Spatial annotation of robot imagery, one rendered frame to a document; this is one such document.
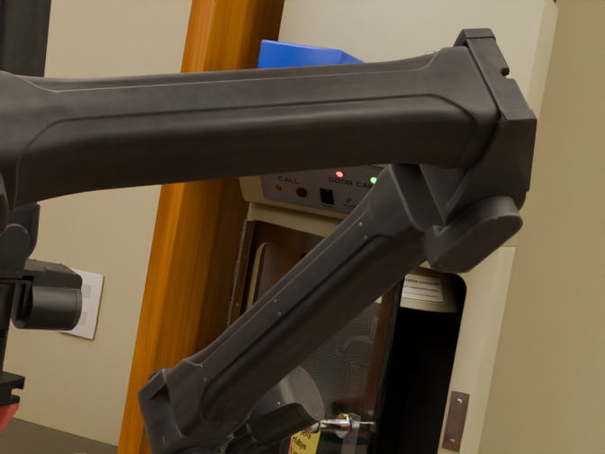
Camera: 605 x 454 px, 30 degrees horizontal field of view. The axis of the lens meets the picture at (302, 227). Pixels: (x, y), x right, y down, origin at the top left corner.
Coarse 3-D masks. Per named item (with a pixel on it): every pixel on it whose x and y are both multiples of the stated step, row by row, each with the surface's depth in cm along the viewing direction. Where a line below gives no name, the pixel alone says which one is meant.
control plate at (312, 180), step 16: (272, 176) 134; (288, 176) 133; (304, 176) 132; (320, 176) 131; (336, 176) 130; (352, 176) 129; (368, 176) 128; (272, 192) 136; (288, 192) 135; (320, 192) 133; (336, 192) 132; (352, 192) 131; (320, 208) 135; (336, 208) 134; (352, 208) 133
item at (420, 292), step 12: (408, 276) 138; (420, 276) 139; (432, 276) 139; (444, 276) 141; (408, 288) 138; (420, 288) 138; (432, 288) 139; (444, 288) 140; (456, 288) 144; (408, 300) 137; (420, 300) 138; (432, 300) 138; (444, 300) 139; (456, 300) 142; (444, 312) 139; (456, 312) 141
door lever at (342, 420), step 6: (342, 414) 120; (324, 420) 118; (330, 420) 119; (336, 420) 119; (342, 420) 120; (348, 420) 119; (312, 426) 117; (318, 426) 117; (324, 426) 118; (330, 426) 118; (336, 426) 119; (342, 426) 119; (348, 426) 119; (312, 432) 117; (336, 432) 120; (342, 432) 120; (348, 432) 119
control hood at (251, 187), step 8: (256, 176) 135; (240, 184) 137; (248, 184) 137; (256, 184) 136; (248, 192) 138; (256, 192) 137; (248, 200) 139; (256, 200) 139; (264, 200) 138; (288, 208) 138; (296, 208) 137; (304, 208) 136; (312, 208) 136; (336, 216) 135; (344, 216) 135
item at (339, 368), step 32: (256, 224) 139; (256, 256) 138; (288, 256) 132; (256, 288) 137; (384, 320) 116; (320, 352) 125; (352, 352) 120; (384, 352) 116; (320, 384) 124; (352, 384) 120; (352, 416) 119; (320, 448) 123; (352, 448) 118
